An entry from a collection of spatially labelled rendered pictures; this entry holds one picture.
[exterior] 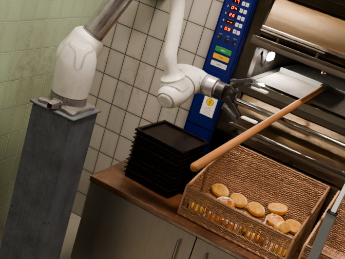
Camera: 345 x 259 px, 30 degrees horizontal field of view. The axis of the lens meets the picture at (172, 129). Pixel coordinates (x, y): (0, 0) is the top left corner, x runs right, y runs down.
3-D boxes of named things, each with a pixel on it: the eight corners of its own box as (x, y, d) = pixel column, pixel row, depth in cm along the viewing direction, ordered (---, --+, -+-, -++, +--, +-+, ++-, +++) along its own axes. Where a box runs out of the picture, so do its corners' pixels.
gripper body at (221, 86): (223, 78, 276) (242, 86, 273) (216, 96, 279) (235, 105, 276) (216, 80, 270) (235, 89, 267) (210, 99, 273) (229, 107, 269)
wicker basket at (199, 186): (215, 186, 344) (231, 140, 334) (312, 234, 324) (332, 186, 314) (174, 213, 301) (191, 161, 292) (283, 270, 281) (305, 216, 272)
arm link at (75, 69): (50, 95, 260) (61, 43, 252) (51, 80, 276) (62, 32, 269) (89, 103, 264) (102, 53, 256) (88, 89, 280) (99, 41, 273)
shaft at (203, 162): (195, 174, 198) (198, 165, 197) (187, 170, 199) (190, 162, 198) (323, 92, 348) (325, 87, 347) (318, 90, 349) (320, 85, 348)
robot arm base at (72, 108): (30, 102, 262) (33, 89, 260) (61, 93, 282) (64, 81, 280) (66, 119, 256) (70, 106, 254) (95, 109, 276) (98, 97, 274)
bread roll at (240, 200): (241, 209, 320) (244, 213, 324) (249, 198, 322) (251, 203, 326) (226, 199, 325) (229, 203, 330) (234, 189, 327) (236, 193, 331)
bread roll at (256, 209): (260, 218, 316) (261, 222, 321) (267, 207, 318) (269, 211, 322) (243, 208, 321) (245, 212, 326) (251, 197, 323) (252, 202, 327)
